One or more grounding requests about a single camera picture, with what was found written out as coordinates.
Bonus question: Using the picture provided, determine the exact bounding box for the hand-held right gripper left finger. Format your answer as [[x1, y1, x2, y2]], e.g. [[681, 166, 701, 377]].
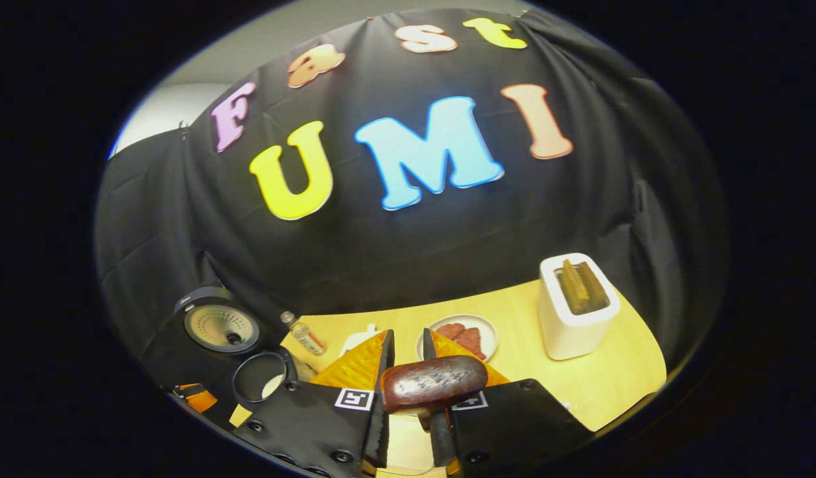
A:
[[234, 329, 396, 478]]

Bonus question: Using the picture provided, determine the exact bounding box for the white round plate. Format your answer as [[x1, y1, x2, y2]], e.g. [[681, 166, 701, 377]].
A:
[[416, 314, 499, 362]]

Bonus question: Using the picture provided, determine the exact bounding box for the white divided dish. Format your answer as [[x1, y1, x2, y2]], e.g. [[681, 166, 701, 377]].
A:
[[340, 323, 382, 356]]

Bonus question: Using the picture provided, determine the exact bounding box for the black backdrop cloth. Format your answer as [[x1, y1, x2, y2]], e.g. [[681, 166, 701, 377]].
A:
[[92, 8, 727, 426]]

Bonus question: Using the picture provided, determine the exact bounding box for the dark wooden spoon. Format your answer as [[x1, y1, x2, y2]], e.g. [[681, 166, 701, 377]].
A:
[[380, 355, 489, 432]]

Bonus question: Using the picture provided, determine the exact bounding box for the brown toast slice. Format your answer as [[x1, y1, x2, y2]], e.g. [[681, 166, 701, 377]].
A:
[[559, 259, 591, 315], [576, 262, 610, 309]]

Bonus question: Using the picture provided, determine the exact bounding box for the white toaster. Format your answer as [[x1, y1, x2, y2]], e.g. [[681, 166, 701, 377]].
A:
[[538, 253, 621, 361]]

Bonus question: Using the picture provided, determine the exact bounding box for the dark grey rice cooker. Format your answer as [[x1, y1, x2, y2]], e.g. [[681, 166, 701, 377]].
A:
[[142, 285, 319, 432]]

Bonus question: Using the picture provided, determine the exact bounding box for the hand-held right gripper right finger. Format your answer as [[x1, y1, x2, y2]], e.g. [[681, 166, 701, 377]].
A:
[[421, 327, 593, 478]]

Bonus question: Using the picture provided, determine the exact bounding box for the small glass bottle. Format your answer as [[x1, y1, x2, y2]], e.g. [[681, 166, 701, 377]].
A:
[[280, 311, 327, 357]]

